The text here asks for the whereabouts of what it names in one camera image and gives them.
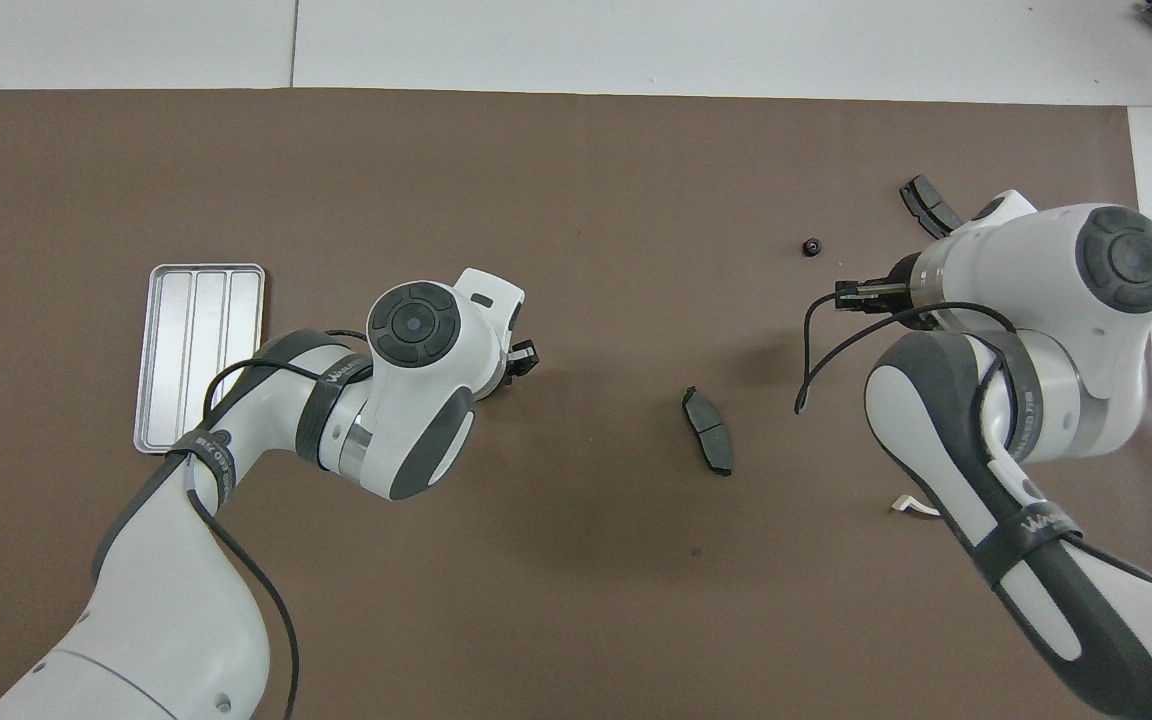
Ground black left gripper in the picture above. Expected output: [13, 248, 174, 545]
[481, 340, 540, 399]

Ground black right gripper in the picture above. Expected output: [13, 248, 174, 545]
[834, 252, 934, 327]

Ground silver metal tray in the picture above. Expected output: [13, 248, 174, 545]
[133, 263, 267, 456]

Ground short dark grey brake pad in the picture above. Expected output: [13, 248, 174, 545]
[899, 175, 964, 241]

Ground brown paper table mat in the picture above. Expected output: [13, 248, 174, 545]
[0, 88, 1152, 720]

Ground long dark grey brake pad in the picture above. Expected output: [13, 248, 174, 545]
[681, 386, 735, 478]

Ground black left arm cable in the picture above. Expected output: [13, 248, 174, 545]
[181, 328, 377, 720]

